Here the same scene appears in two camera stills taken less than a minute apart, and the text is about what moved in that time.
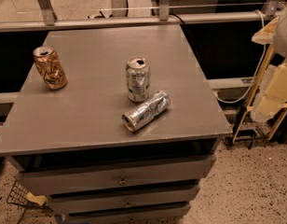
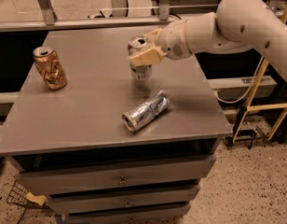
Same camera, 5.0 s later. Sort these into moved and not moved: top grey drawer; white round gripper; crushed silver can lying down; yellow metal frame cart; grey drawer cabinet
Moved: white round gripper
Not moved: top grey drawer; crushed silver can lying down; yellow metal frame cart; grey drawer cabinet
